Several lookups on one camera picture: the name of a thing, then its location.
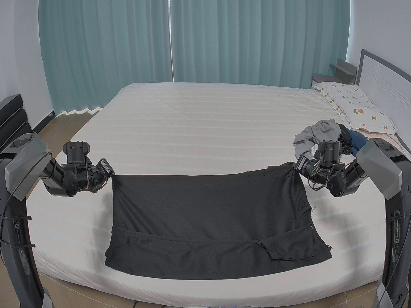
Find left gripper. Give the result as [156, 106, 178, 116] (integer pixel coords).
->
[93, 158, 115, 190]

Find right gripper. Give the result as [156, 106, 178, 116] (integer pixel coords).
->
[296, 155, 317, 181]

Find black T-shirt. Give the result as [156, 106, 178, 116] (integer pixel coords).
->
[104, 162, 333, 281]

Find bed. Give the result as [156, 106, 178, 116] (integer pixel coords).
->
[24, 48, 411, 304]

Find grey garment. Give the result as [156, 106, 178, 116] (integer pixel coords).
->
[293, 120, 341, 157]

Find black garment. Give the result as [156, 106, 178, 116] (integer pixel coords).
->
[335, 124, 354, 155]

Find dark blue garment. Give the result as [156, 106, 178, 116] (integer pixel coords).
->
[348, 130, 368, 157]

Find white printed pillow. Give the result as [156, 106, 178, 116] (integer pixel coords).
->
[316, 81, 397, 136]

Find grey bedside table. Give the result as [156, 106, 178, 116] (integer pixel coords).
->
[312, 59, 358, 84]

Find black chest of drawers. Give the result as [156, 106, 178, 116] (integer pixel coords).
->
[0, 94, 34, 153]

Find blue-green curtain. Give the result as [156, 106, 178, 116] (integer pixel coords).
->
[170, 0, 350, 89]
[39, 0, 173, 115]

